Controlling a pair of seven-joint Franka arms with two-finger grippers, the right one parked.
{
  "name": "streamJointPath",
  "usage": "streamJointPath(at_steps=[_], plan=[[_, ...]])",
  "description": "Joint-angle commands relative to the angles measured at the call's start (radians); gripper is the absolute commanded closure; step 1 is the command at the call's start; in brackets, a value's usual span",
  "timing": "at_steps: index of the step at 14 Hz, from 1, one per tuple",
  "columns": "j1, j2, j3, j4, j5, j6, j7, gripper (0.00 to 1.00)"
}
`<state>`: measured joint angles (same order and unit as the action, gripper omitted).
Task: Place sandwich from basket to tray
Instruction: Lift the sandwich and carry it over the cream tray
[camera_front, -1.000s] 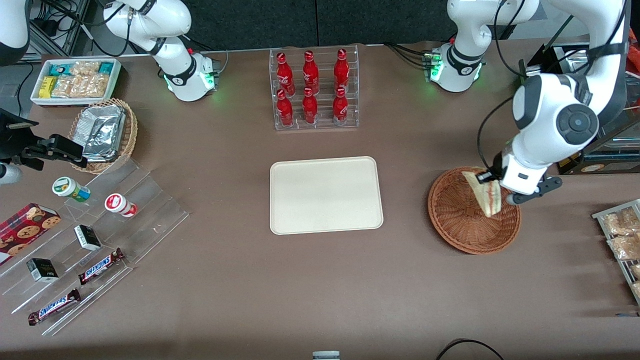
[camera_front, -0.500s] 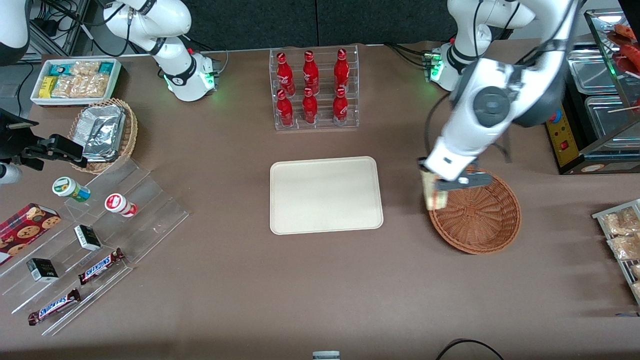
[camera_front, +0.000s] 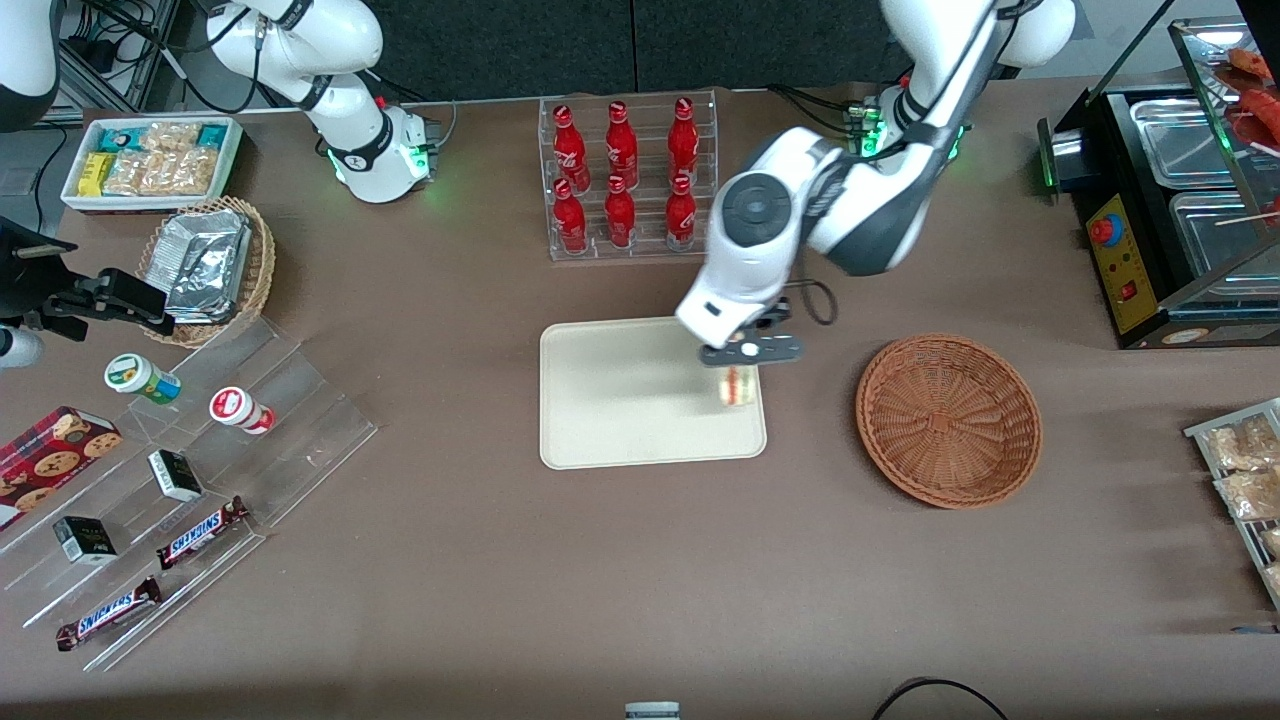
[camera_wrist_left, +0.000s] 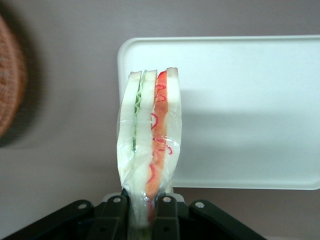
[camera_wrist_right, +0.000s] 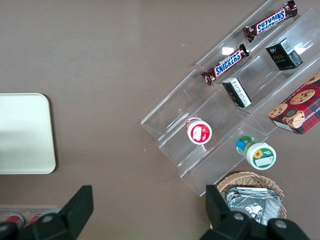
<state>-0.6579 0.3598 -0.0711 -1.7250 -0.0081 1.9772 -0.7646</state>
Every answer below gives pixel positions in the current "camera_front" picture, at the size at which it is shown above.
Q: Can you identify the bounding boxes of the black arm base cables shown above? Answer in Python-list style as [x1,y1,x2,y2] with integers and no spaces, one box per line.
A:
[768,85,871,137]

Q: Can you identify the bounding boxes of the aluminium frame with cables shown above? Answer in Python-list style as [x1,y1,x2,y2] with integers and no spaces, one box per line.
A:
[58,0,263,113]

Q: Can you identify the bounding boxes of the snickers bar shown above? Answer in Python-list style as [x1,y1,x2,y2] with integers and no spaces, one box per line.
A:
[156,496,250,571]
[56,577,162,652]

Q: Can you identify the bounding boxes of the red lid cup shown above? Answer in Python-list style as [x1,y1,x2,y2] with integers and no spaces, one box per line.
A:
[209,386,276,436]

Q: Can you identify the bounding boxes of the white plastic snack bin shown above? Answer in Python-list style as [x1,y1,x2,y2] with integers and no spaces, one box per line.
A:
[60,116,245,215]

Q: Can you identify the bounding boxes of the tray of packaged snacks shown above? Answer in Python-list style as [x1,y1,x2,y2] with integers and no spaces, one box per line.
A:
[1183,398,1280,613]

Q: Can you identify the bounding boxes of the red cookie box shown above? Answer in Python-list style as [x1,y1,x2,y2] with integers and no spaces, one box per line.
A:
[0,405,123,531]

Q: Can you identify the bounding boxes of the black floor cable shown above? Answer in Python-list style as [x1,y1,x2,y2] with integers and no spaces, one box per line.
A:
[870,677,1011,720]

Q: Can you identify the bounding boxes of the clear acrylic tiered stand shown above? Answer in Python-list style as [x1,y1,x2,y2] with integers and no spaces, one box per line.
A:
[0,318,379,673]

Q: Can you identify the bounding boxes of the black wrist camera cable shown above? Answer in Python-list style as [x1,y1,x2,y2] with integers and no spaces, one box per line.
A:
[788,279,838,328]

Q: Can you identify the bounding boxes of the small black box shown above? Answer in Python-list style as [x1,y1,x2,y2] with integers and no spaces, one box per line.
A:
[148,449,204,503]
[53,516,118,565]

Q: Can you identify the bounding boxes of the green lid cup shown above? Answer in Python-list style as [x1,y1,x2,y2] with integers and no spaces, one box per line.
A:
[104,353,183,405]

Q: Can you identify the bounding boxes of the round brown wicker basket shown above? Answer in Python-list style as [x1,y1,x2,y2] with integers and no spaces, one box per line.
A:
[855,332,1044,511]

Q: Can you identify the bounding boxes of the black hot food display case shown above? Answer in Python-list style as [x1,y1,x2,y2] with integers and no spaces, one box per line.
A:
[1037,15,1280,351]

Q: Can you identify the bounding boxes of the cream plastic tray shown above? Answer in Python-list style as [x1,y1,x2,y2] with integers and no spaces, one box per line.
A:
[539,312,768,471]

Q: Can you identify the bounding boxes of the clear bag of brown snacks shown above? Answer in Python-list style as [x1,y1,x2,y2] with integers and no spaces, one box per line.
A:
[1213,468,1280,522]
[1205,415,1280,471]

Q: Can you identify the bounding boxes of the clear acrylic bottle rack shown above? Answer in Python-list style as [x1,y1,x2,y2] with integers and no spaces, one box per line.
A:
[538,89,721,263]

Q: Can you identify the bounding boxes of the silver foil pack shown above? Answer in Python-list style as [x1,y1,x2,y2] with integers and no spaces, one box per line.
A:
[160,210,252,324]

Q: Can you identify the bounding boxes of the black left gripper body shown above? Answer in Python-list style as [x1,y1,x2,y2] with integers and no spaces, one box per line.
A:
[732,298,794,365]

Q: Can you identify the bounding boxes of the red cola bottle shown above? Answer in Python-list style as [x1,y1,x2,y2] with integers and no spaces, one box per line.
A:
[604,175,637,250]
[605,100,639,189]
[665,174,697,252]
[553,104,591,191]
[668,96,700,187]
[553,178,589,255]

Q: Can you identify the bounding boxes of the steel food pan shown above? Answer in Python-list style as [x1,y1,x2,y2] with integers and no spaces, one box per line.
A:
[1167,190,1280,281]
[1128,96,1243,191]

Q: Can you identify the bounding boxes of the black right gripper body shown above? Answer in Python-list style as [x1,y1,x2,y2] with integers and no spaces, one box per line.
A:
[0,218,111,333]

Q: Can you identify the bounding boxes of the light wicker basket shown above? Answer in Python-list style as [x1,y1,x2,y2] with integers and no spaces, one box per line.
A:
[137,196,277,349]

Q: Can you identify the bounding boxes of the red hot snack food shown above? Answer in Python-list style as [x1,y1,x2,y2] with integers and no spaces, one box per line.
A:
[1225,45,1280,147]

